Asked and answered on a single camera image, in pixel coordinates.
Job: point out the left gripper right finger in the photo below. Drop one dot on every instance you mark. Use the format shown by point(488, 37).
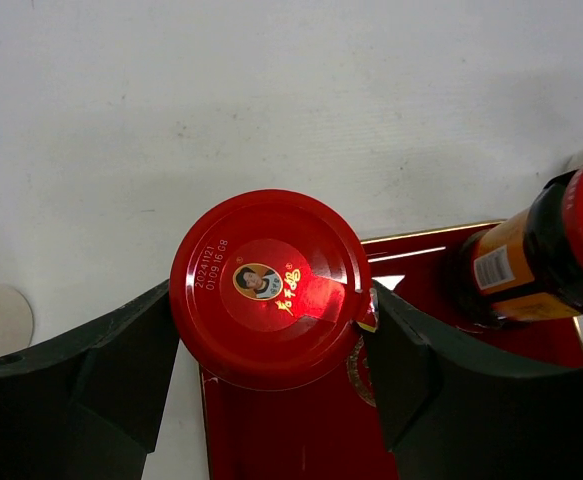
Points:
point(453, 407)

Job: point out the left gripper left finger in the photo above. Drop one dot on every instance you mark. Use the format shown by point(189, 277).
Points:
point(88, 404)

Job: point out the tall red-cap sauce bottle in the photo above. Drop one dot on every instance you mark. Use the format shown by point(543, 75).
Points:
point(528, 268)

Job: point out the short red-lid sauce jar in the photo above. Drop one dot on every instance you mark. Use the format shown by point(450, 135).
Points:
point(266, 288)

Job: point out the red rectangular tray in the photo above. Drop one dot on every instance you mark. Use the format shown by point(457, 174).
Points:
point(329, 429)

